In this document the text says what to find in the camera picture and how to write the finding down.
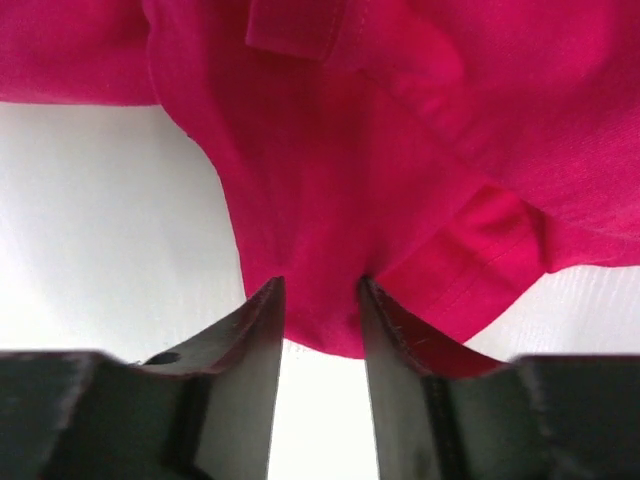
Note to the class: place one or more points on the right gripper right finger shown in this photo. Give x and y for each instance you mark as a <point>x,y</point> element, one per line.
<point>444,411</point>

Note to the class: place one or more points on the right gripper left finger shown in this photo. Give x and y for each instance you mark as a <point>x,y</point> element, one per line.
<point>202,409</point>

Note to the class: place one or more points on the red t shirt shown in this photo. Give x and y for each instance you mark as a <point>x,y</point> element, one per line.
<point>455,151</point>

